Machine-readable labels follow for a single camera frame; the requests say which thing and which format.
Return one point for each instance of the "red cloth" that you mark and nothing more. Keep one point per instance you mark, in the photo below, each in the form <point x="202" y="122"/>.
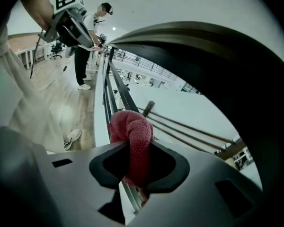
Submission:
<point x="137" y="136"/>

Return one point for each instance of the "person's left forearm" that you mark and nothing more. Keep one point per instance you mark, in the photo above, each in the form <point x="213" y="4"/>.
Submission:
<point x="38" y="6"/>

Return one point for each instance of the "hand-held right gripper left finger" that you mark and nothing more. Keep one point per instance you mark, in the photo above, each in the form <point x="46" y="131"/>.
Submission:
<point x="80" y="185"/>

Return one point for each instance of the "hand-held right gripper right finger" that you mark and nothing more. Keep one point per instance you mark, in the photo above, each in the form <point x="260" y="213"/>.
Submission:
<point x="198" y="197"/>

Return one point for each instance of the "black office chair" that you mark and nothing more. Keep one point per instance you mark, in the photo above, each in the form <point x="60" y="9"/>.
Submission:
<point x="56" y="48"/>

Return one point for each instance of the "white desk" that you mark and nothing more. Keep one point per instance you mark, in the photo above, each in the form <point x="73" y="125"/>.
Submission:
<point x="26" y="53"/>

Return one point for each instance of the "dark wooden railing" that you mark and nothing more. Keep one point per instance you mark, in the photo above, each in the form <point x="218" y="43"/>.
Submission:
<point x="251" y="79"/>

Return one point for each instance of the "person's right shoe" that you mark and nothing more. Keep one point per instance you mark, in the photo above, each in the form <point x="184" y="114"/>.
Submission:
<point x="72" y="137"/>

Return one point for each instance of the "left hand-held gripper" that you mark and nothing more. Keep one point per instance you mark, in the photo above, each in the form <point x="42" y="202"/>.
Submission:
<point x="66" y="0"/>

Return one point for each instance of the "person's beige trousers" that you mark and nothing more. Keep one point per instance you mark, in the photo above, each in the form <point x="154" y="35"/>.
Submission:
<point x="26" y="98"/>

